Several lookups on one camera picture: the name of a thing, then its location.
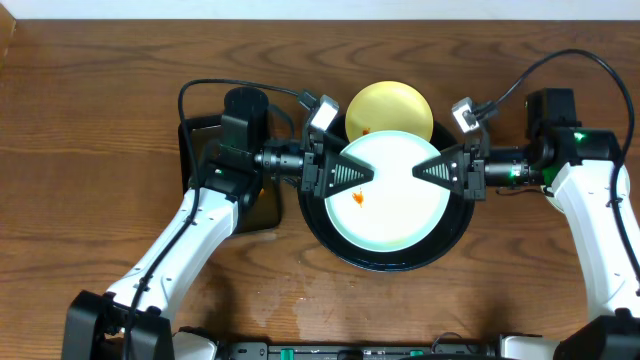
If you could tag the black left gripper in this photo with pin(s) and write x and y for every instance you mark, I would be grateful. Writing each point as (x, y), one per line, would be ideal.
(312, 170)

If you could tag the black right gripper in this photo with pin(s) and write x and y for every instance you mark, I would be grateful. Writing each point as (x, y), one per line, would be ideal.
(474, 187)

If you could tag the light green plate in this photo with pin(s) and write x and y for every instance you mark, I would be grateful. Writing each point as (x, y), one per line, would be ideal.
(395, 210)

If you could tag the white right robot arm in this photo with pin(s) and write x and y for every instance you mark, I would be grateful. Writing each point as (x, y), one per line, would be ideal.
(575, 167)

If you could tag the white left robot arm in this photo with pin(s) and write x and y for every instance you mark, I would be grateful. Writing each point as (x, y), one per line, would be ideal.
(226, 158)

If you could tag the black round tray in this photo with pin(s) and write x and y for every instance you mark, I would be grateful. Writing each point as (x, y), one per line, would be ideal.
(447, 233)

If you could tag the black rectangular water tray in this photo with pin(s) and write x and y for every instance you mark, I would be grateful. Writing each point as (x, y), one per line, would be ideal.
(266, 212)

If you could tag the yellow plate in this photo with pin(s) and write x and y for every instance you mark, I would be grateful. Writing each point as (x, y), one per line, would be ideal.
(389, 105)

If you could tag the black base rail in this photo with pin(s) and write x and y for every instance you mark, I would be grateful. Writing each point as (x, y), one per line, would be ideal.
(264, 351)

